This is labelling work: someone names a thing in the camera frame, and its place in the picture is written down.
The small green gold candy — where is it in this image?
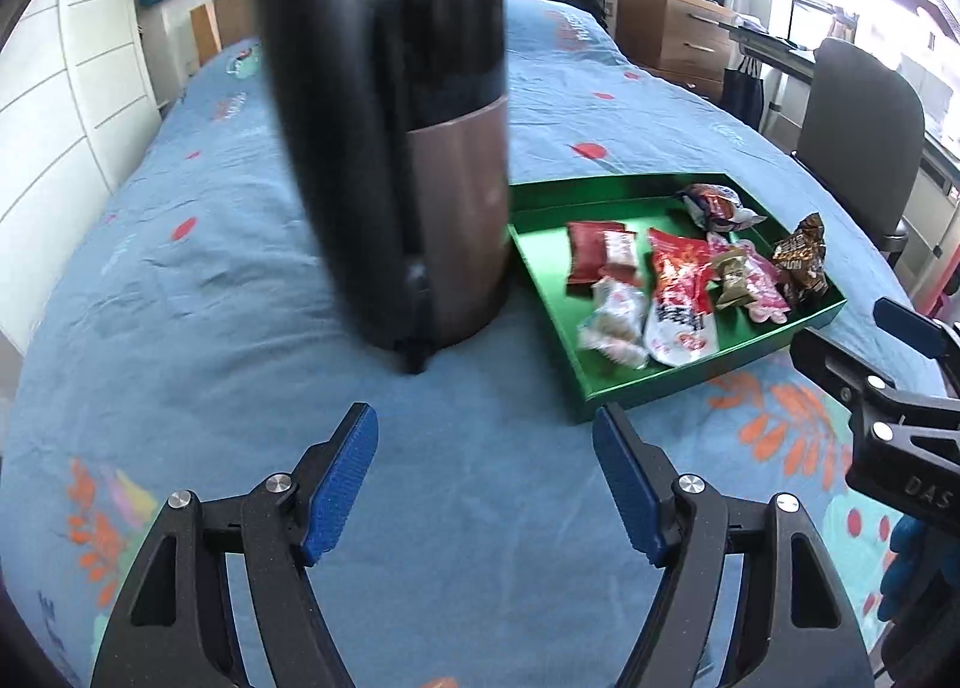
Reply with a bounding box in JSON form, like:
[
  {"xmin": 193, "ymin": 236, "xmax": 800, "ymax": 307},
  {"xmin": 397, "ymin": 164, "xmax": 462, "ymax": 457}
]
[{"xmin": 709, "ymin": 247, "xmax": 755, "ymax": 310}]

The small pink white candy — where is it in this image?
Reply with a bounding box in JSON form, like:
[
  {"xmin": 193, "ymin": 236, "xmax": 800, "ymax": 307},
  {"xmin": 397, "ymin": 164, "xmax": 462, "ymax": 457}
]
[{"xmin": 600, "ymin": 230, "xmax": 644, "ymax": 286}]

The wooden dresser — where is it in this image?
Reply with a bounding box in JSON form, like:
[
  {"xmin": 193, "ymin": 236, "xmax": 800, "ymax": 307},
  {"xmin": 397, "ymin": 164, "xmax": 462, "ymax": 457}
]
[{"xmin": 616, "ymin": 0, "xmax": 740, "ymax": 104}]

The green shallow box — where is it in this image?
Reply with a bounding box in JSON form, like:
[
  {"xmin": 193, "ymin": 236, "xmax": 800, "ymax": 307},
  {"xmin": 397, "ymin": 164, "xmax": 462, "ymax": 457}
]
[{"xmin": 506, "ymin": 172, "xmax": 848, "ymax": 425}]

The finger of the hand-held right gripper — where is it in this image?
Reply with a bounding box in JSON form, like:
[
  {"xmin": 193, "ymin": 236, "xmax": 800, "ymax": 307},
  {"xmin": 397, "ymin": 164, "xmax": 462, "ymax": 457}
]
[
  {"xmin": 789, "ymin": 328, "xmax": 960, "ymax": 428},
  {"xmin": 872, "ymin": 296, "xmax": 960, "ymax": 366}
]

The blue printed bedsheet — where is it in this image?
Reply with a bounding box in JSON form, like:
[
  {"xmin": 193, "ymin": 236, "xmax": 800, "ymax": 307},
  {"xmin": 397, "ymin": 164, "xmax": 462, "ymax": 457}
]
[{"xmin": 0, "ymin": 0, "xmax": 946, "ymax": 688}]

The black office chair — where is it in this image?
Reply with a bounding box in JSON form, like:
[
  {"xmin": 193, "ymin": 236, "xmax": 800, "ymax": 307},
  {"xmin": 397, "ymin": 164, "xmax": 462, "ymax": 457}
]
[{"xmin": 791, "ymin": 37, "xmax": 927, "ymax": 265}]

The red and white snack packet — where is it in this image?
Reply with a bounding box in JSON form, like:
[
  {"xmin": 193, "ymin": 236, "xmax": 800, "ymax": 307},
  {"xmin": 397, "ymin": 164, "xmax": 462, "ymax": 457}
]
[{"xmin": 643, "ymin": 228, "xmax": 719, "ymax": 368}]

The person's right hand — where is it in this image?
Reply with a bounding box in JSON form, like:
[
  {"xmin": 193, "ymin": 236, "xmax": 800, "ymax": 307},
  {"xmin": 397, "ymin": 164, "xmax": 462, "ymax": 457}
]
[{"xmin": 877, "ymin": 514, "xmax": 946, "ymax": 625}]

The black orange white snack bag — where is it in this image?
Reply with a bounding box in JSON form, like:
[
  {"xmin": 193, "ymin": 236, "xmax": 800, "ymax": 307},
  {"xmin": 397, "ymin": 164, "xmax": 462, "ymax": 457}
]
[{"xmin": 679, "ymin": 183, "xmax": 767, "ymax": 233}]

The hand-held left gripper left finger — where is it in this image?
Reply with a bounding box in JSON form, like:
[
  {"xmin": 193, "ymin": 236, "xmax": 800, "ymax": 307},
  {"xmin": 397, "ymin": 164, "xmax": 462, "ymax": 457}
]
[{"xmin": 90, "ymin": 401, "xmax": 380, "ymax": 688}]

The brown foil chocolate wrapper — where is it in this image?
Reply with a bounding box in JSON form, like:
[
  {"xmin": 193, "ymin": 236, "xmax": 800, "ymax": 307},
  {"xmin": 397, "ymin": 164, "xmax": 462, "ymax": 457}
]
[{"xmin": 772, "ymin": 212, "xmax": 828, "ymax": 307}]

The wooden headboard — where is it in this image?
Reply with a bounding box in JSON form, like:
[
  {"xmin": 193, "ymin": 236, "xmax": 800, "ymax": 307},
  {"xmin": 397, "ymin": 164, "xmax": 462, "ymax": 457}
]
[{"xmin": 189, "ymin": 0, "xmax": 539, "ymax": 70}]

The cluttered desk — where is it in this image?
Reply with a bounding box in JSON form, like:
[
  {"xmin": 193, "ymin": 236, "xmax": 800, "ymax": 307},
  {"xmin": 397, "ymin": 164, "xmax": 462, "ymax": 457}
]
[{"xmin": 720, "ymin": 13, "xmax": 818, "ymax": 70}]

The pink cartoon snack packet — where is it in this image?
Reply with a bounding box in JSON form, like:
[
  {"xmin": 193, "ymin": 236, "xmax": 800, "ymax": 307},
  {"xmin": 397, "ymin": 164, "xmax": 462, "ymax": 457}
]
[{"xmin": 705, "ymin": 232, "xmax": 792, "ymax": 325}]

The dark hanging bag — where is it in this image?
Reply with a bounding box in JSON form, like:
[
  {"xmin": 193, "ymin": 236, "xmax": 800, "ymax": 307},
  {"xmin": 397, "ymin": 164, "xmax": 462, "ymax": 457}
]
[{"xmin": 721, "ymin": 54, "xmax": 766, "ymax": 130}]

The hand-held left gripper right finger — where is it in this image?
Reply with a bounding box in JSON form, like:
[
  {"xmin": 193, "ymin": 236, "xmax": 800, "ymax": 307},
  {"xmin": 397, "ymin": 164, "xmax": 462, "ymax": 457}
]
[{"xmin": 592, "ymin": 403, "xmax": 875, "ymax": 688}]

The small clear candy packet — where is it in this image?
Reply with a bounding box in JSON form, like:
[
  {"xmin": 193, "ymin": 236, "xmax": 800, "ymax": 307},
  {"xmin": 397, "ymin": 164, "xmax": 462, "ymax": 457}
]
[{"xmin": 577, "ymin": 277, "xmax": 650, "ymax": 368}]

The white wardrobe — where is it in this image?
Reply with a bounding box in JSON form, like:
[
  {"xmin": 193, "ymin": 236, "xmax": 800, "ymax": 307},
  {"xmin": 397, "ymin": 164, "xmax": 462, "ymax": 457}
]
[{"xmin": 0, "ymin": 0, "xmax": 162, "ymax": 224}]

